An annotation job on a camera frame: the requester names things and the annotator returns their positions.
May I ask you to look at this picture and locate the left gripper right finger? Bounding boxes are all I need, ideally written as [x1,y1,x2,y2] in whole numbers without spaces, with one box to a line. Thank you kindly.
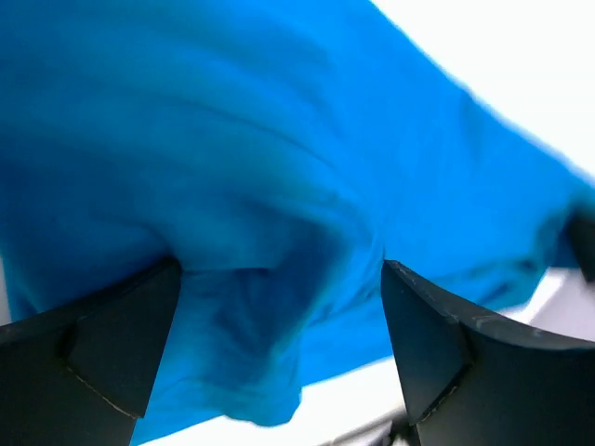
[381,262,594,445]

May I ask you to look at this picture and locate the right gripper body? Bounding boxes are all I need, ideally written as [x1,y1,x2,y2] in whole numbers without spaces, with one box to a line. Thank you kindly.
[567,216,595,283]

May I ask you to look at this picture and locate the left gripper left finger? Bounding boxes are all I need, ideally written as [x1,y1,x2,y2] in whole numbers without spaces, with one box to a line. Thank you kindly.
[1,258,180,446]

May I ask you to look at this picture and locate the blue t-shirt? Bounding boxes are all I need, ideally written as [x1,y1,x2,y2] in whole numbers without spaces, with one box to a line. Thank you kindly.
[1,1,594,445]

